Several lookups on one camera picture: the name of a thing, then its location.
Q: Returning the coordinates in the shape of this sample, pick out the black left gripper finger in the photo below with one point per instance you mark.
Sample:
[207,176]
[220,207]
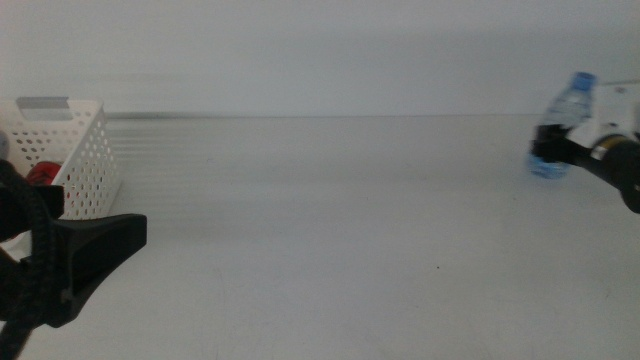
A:
[95,250]
[55,200]

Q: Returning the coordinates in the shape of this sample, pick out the clear water bottle blue cap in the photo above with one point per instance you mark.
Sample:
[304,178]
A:
[570,107]

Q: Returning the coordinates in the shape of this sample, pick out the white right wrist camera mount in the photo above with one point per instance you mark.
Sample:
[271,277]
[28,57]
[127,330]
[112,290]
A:
[615,107]

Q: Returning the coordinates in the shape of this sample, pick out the white perforated plastic basket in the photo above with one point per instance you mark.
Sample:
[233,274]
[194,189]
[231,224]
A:
[85,150]

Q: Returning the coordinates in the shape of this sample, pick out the red soda can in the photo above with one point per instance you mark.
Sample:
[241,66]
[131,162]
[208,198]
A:
[42,175]

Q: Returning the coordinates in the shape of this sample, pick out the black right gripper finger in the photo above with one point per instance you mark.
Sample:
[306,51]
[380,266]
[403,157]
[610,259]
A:
[552,147]

